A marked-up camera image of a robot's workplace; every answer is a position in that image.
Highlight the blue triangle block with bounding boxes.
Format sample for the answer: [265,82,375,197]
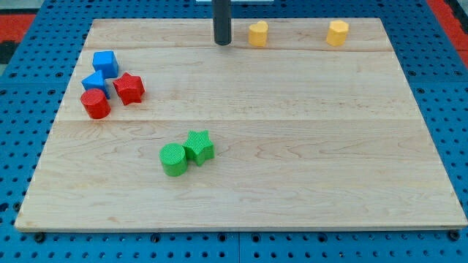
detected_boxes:
[81,70,110,99]

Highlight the light wooden board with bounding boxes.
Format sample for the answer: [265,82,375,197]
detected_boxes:
[15,18,467,233]

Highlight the blue cube block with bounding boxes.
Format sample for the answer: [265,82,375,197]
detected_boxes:
[92,50,119,79]

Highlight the green cylinder block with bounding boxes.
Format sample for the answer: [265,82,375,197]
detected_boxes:
[159,143,188,177]

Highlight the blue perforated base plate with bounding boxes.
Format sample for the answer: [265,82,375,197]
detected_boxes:
[1,0,467,262]

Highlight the green star block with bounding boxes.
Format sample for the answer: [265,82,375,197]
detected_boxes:
[182,130,215,167]

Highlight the red star block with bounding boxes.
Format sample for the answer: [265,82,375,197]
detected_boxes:
[113,72,145,105]

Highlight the red cylinder block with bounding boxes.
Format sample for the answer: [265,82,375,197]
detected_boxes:
[80,88,111,119]

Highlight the yellow hexagon block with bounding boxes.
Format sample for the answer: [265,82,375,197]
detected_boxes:
[325,20,350,47]

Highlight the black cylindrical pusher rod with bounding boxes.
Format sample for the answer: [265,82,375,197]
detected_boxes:
[212,0,232,45]

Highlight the yellow heart block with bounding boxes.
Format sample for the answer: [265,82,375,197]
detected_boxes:
[248,20,268,47]

